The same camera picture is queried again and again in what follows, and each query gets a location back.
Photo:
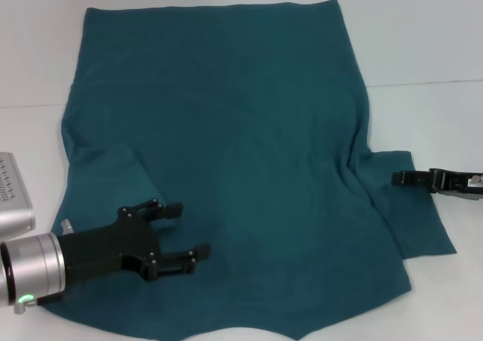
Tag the left gripper silver plug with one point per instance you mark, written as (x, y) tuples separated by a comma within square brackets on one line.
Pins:
[(67, 228)]

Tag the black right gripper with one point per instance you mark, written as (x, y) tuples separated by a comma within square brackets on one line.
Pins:
[(453, 180)]

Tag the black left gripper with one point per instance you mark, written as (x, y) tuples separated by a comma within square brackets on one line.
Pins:
[(102, 246)]

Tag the teal blue shirt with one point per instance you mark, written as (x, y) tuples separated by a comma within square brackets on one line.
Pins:
[(245, 129)]

